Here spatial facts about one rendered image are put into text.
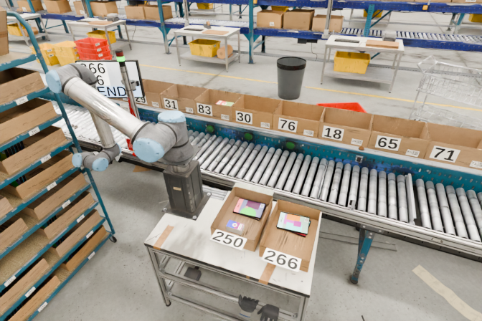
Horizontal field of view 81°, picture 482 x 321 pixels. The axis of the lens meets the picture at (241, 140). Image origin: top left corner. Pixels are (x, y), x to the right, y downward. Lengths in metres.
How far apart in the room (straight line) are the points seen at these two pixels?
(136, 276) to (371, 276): 1.91
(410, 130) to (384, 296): 1.33
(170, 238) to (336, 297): 1.37
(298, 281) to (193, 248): 0.62
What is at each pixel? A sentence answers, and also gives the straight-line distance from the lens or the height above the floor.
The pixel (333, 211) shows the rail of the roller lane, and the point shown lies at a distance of 2.10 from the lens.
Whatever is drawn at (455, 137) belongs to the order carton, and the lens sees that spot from 2.80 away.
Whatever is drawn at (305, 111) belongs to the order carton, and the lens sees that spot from 2.70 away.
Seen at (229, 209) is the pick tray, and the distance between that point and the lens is 1.97.
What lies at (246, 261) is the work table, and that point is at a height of 0.75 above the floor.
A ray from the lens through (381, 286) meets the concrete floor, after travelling 2.73.
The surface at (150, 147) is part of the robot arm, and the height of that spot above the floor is 1.41.
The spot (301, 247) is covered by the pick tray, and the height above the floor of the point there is 0.76.
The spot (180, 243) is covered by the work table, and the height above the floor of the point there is 0.75.
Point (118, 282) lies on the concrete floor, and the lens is 2.75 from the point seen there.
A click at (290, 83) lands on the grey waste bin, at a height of 0.32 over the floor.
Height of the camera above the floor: 2.21
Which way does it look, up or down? 34 degrees down
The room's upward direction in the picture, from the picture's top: 2 degrees counter-clockwise
